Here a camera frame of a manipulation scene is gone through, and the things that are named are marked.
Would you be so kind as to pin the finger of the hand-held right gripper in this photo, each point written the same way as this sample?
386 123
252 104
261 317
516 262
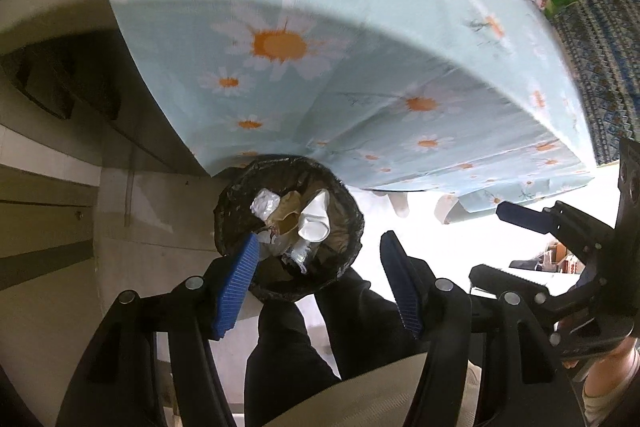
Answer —
522 217
505 279

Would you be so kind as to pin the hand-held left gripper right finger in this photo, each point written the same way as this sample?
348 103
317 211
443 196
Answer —
402 282

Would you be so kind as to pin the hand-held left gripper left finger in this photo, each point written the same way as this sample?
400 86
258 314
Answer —
235 292

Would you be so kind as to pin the red stained white tissue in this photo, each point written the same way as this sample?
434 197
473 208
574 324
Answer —
267 243

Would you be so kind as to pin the black trash bin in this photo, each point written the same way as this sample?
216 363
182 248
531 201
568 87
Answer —
340 252

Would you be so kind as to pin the small white tissue ball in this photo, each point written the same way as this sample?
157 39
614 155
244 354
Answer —
300 253

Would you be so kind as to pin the person's right hand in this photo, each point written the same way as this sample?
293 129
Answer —
612 372

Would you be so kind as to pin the person's beige shirt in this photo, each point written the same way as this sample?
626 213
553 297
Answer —
370 394

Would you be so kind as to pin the blue patterned woven cloth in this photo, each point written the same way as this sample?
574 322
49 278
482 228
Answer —
605 67

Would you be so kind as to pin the grey kitchen cabinet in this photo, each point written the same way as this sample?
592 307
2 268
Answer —
65 107

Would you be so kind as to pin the blue daisy tablecloth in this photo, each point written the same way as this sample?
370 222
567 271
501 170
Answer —
350 32

